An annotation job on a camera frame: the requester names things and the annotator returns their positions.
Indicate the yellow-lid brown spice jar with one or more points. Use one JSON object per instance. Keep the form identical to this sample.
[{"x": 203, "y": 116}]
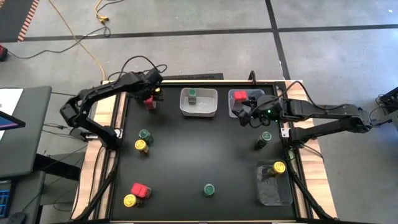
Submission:
[
  {"x": 279, "y": 167},
  {"x": 129, "y": 200},
  {"x": 140, "y": 144}
]

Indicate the silver metal bracket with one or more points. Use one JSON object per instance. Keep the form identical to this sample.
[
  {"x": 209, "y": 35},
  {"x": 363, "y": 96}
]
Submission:
[{"x": 285, "y": 132}]

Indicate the black silver side bracket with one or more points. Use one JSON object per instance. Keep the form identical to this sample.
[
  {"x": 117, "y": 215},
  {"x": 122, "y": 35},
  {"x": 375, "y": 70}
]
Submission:
[{"x": 81, "y": 134}]

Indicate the black power strip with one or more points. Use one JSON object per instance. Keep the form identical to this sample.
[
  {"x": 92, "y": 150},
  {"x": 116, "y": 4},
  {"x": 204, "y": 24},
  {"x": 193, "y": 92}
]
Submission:
[{"x": 192, "y": 76}]

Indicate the red floor device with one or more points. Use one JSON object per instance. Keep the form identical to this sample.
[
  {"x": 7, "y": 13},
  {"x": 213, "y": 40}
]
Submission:
[{"x": 2, "y": 53}]

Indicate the red-lid spice tin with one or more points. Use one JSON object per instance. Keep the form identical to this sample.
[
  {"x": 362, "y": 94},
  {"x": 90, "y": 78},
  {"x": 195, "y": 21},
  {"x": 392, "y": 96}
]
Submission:
[
  {"x": 140, "y": 189},
  {"x": 150, "y": 104},
  {"x": 240, "y": 96}
]

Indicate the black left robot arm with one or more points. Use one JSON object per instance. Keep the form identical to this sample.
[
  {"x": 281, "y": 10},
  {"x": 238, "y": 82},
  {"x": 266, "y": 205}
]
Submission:
[{"x": 109, "y": 88}]

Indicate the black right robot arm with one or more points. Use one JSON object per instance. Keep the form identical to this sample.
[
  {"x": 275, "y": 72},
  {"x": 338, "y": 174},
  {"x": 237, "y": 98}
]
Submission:
[{"x": 326, "y": 112}]

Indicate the black desk base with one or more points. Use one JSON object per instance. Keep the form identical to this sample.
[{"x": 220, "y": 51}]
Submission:
[{"x": 56, "y": 166}]

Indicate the gray cabinet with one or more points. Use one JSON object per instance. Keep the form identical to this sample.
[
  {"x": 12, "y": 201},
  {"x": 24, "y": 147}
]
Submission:
[{"x": 28, "y": 193}]

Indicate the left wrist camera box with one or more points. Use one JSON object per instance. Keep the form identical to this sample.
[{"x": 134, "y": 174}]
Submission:
[{"x": 154, "y": 76}]

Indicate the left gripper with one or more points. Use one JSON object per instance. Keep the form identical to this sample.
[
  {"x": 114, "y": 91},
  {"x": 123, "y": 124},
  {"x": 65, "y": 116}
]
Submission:
[{"x": 146, "y": 90}]

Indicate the green-lid glass spice jar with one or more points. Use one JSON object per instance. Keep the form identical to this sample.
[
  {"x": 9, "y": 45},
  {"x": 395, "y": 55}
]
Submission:
[
  {"x": 192, "y": 93},
  {"x": 144, "y": 134},
  {"x": 266, "y": 136},
  {"x": 209, "y": 189}
]

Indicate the white paper sheet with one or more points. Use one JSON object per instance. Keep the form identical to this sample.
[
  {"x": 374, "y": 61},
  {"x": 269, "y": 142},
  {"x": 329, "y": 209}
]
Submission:
[{"x": 9, "y": 99}]

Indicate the clear plastic bin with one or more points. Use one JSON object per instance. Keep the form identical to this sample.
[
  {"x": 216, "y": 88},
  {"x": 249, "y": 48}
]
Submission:
[
  {"x": 273, "y": 193},
  {"x": 236, "y": 113}
]

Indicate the tablet with lit screen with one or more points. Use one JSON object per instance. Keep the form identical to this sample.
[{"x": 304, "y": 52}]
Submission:
[{"x": 7, "y": 122}]

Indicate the gray side desk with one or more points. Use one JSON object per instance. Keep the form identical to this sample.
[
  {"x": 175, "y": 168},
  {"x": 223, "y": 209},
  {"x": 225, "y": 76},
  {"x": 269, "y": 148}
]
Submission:
[{"x": 28, "y": 140}]

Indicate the black mat orange striped edge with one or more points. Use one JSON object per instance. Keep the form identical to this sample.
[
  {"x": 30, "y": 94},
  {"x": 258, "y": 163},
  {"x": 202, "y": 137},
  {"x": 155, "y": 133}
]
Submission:
[{"x": 12, "y": 18}]

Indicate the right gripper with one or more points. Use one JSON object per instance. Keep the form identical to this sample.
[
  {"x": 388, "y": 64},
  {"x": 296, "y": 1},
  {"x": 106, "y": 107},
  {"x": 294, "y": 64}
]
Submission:
[{"x": 273, "y": 113}]

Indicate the clear bin top middle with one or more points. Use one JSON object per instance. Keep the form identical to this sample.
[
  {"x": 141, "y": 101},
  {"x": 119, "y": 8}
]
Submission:
[{"x": 205, "y": 107}]

